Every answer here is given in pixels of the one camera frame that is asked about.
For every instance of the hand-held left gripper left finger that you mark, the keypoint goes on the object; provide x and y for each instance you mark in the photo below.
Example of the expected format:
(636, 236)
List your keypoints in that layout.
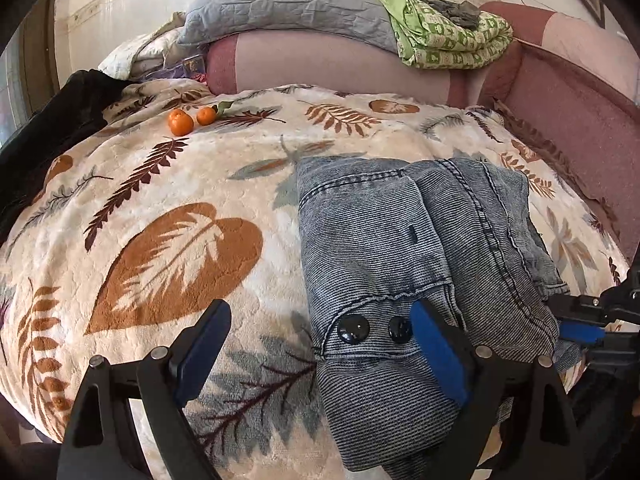
(200, 360)

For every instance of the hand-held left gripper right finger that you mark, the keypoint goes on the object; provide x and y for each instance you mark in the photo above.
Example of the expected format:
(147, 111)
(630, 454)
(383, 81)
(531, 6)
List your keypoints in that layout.
(440, 355)

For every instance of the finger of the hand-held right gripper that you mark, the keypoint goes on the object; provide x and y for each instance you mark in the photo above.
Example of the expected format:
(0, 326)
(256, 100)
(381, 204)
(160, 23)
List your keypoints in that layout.
(590, 305)
(580, 333)

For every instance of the blue denim pants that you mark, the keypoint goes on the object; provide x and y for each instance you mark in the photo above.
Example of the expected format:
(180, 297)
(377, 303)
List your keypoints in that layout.
(380, 245)

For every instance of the leaf-printed beige blanket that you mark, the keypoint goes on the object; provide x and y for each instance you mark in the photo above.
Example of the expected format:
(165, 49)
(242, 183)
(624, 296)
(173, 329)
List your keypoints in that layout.
(200, 185)

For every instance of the large tangerine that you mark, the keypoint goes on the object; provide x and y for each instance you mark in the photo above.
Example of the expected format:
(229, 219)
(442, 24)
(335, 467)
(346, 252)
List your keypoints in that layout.
(180, 123)

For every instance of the tangerine with green leaf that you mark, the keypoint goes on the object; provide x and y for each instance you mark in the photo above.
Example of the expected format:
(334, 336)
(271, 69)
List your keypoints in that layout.
(206, 116)

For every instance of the black jacket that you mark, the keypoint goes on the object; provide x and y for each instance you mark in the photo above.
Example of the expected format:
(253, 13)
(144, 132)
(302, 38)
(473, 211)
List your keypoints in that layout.
(50, 125)

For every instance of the purple packet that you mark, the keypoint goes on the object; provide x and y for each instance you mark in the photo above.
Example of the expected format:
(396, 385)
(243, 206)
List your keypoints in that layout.
(194, 64)

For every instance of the green printed blanket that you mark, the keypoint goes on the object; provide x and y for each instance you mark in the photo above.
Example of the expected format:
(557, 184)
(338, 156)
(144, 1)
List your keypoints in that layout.
(450, 42)

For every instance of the white quilted cloth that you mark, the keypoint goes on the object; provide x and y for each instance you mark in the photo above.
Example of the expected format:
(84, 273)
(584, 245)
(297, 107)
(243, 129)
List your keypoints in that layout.
(145, 55)

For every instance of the pink upholstered backrest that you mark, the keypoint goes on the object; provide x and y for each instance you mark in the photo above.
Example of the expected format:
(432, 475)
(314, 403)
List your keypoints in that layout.
(325, 65)

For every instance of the patterned glass window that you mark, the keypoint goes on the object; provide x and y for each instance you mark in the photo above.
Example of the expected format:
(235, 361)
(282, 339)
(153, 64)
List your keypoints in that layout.
(10, 100)

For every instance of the dark grey cloth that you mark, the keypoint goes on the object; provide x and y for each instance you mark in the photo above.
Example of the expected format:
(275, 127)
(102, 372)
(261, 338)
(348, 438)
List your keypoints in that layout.
(460, 10)

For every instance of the grey quilted pillow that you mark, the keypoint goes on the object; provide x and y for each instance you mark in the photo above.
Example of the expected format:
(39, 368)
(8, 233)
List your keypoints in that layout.
(290, 0)

